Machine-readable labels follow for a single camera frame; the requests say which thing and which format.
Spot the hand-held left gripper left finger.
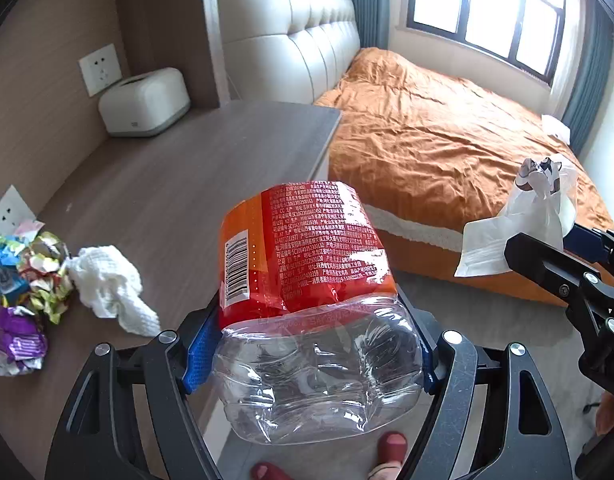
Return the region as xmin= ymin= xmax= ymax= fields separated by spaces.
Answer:
xmin=44 ymin=305 xmax=223 ymax=480

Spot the bedside cabinet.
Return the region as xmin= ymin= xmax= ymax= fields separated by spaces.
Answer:
xmin=0 ymin=100 xmax=343 ymax=480

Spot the orange bedspread with lace trim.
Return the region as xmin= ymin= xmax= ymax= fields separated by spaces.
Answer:
xmin=314 ymin=47 xmax=614 ymax=308

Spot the crumpled purple wrapper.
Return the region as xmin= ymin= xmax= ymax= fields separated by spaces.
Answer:
xmin=0 ymin=300 xmax=48 ymax=377

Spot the white plastic wrapper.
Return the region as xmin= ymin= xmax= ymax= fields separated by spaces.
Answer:
xmin=454 ymin=155 xmax=580 ymax=278

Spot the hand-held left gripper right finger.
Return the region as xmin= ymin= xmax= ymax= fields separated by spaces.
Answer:
xmin=401 ymin=305 xmax=573 ymax=480

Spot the crumpled white tissue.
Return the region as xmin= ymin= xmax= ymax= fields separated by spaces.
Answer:
xmin=67 ymin=246 xmax=161 ymax=337

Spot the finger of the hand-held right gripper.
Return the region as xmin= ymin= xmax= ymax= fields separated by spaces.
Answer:
xmin=562 ymin=222 xmax=614 ymax=291
xmin=504 ymin=231 xmax=614 ymax=391

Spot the white wall socket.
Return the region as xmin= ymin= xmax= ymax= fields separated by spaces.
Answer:
xmin=0 ymin=185 xmax=36 ymax=235
xmin=78 ymin=43 xmax=120 ymax=97

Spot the clear plastic bottle red label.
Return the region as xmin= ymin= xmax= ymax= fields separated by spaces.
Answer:
xmin=211 ymin=179 xmax=424 ymax=445

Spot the dark framed window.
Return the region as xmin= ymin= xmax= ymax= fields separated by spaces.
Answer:
xmin=406 ymin=0 xmax=568 ymax=86

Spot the crumpled blue wrapper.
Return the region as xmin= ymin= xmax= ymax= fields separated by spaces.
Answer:
xmin=0 ymin=234 xmax=32 ymax=306

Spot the cream padded headboard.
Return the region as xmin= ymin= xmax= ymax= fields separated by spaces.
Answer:
xmin=214 ymin=0 xmax=363 ymax=106

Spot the white tissue box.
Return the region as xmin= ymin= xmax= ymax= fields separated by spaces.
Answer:
xmin=98 ymin=67 xmax=192 ymax=138

